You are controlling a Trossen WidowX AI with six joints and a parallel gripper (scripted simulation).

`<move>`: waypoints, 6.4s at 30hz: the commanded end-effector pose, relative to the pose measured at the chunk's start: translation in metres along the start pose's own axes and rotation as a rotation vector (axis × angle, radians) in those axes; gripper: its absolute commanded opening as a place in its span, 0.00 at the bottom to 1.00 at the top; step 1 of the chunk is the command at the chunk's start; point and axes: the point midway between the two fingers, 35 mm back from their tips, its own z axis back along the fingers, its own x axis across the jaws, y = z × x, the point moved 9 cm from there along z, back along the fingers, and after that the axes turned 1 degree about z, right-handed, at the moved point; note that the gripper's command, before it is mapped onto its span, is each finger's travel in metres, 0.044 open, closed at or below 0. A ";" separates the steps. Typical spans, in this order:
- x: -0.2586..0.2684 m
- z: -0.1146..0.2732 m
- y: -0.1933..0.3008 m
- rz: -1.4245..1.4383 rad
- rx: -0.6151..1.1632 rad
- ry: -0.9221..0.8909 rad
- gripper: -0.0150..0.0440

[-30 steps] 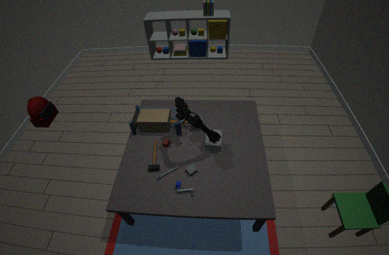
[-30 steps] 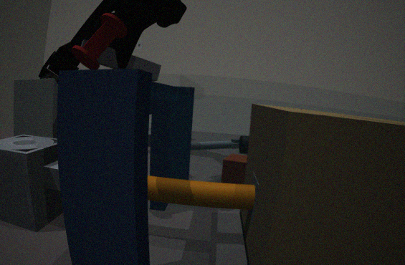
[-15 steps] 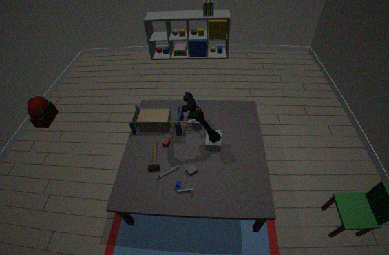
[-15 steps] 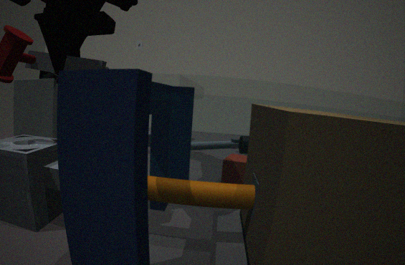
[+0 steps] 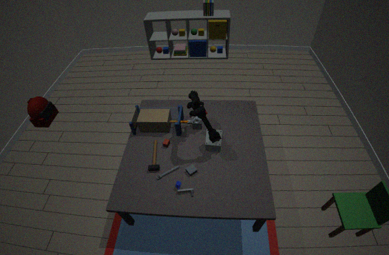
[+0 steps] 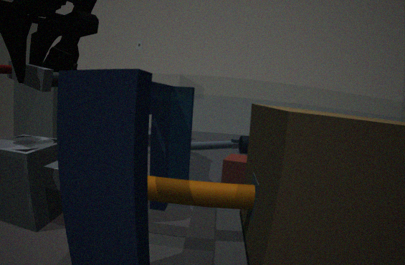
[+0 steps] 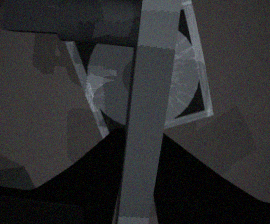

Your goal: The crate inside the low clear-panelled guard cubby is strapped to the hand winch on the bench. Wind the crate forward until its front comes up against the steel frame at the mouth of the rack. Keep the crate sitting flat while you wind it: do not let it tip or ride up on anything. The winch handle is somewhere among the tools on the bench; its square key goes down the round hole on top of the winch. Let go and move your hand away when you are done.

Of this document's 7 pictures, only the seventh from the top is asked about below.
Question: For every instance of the grey crank handle with red grip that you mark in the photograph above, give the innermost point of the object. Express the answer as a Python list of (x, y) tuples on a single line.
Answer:
[(148, 26)]

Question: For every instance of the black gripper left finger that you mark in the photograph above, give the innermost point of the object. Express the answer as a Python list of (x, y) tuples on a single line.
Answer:
[(83, 194)]

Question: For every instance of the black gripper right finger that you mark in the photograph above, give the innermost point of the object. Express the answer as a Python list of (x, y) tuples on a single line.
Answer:
[(186, 191)]

